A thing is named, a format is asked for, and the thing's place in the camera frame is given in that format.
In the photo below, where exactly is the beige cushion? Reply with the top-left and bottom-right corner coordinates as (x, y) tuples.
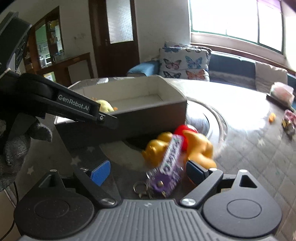
(255, 61), (287, 93)

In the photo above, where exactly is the quilted grey table mat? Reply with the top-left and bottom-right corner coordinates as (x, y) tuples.
(0, 77), (296, 241)

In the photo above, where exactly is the butterfly print pillow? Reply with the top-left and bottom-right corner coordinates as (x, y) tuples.
(159, 44), (212, 81)

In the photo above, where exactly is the purple keychain pouch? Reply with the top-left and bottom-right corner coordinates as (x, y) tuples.
(133, 132), (184, 199)

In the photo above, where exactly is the window with green frame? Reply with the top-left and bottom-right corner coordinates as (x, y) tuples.
(189, 0), (284, 54)

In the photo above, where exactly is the dark cardboard box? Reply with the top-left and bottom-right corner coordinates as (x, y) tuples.
(54, 75), (187, 149)

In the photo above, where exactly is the blue sofa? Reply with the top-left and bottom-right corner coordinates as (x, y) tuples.
(127, 47), (295, 92)

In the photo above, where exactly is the brown wooden door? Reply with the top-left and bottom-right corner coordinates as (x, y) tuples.
(88, 0), (140, 77)

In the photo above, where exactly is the round induction cooktop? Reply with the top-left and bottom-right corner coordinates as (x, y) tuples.
(185, 98), (228, 145)

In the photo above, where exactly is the wooden cabinet shelf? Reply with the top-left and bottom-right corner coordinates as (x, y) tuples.
(23, 7), (94, 87)

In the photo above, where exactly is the clear plastic container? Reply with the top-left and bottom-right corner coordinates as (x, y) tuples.
(266, 82), (295, 107)

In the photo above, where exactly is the grey knitted gloved hand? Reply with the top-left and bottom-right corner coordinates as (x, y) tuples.
(1, 114), (53, 191)

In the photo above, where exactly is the small orange toy block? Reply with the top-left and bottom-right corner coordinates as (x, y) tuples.
(268, 113), (276, 123)

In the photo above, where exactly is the pink toy pile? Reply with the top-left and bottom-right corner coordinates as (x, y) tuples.
(282, 109), (296, 138)

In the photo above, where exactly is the yellow plush chick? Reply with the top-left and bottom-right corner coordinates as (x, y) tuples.
(92, 97), (118, 113)

